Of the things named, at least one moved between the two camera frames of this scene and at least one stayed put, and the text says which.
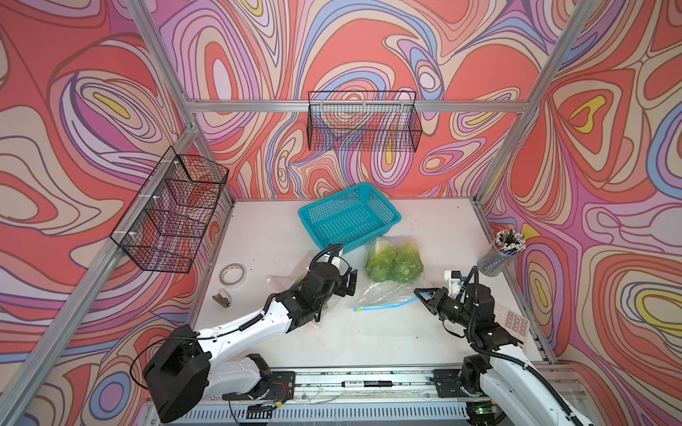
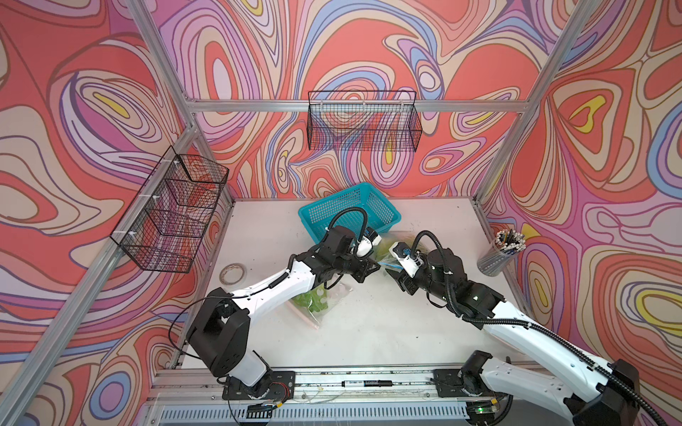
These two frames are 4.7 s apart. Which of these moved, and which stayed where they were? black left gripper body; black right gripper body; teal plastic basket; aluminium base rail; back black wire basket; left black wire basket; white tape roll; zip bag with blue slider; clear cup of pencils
Moved: black left gripper body; zip bag with blue slider; black right gripper body
Stayed: teal plastic basket; aluminium base rail; left black wire basket; white tape roll; clear cup of pencils; back black wire basket
